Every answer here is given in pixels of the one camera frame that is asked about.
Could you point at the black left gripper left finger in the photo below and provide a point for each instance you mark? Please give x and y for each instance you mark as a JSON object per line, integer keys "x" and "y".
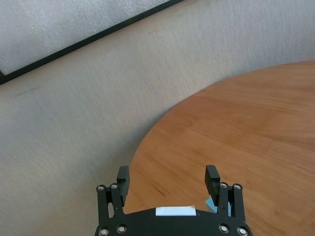
{"x": 123, "y": 186}

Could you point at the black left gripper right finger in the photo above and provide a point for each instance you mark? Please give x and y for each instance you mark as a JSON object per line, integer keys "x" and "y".
{"x": 211, "y": 186}

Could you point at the light blue cube block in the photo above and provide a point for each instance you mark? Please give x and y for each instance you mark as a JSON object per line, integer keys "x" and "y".
{"x": 209, "y": 207}

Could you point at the white foam sheet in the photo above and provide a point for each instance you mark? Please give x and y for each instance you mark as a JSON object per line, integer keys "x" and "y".
{"x": 61, "y": 24}

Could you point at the black wall rail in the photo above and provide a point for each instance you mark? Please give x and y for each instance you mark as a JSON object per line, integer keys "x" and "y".
{"x": 93, "y": 38}

